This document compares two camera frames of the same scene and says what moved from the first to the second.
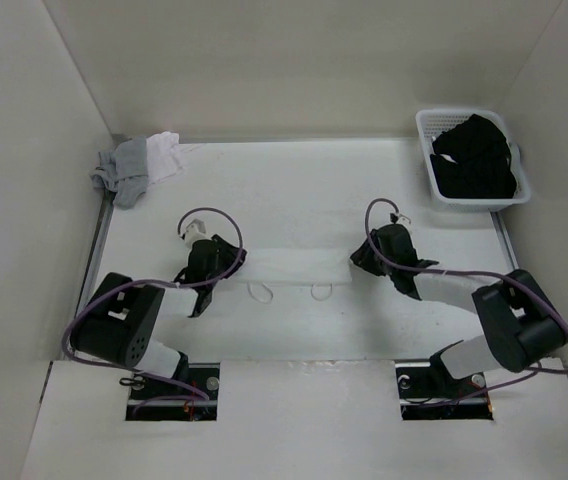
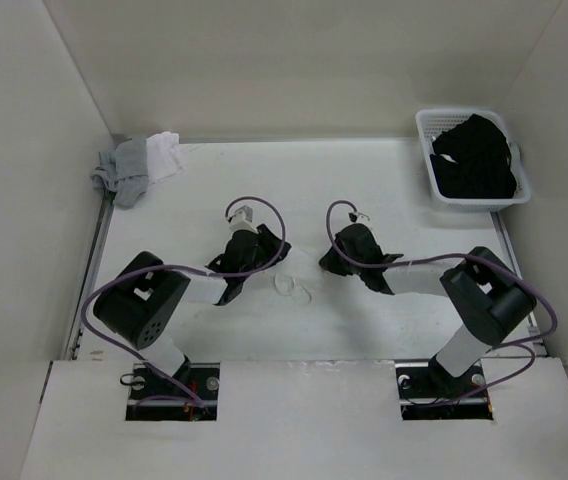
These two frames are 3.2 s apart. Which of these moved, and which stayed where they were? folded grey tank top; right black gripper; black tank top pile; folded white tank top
Moved: right black gripper
Stayed: black tank top pile; folded white tank top; folded grey tank top
